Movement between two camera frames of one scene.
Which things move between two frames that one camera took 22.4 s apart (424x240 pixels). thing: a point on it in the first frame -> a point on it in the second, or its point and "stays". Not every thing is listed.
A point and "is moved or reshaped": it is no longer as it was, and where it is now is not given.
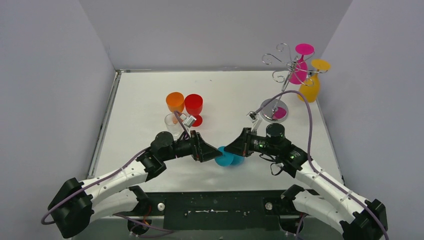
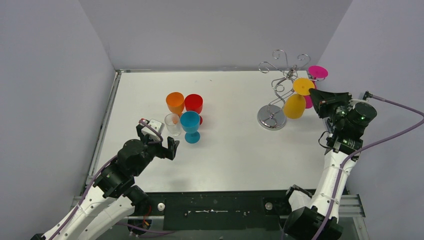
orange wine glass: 175,102 stays
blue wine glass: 229,159 is moved or reshaped
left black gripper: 197,146 -> 162,149
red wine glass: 193,105 stays
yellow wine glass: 310,88 -> 294,104
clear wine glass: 173,125 stays
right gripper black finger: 239,146 -> 325,101
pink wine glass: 299,73 -> 317,72
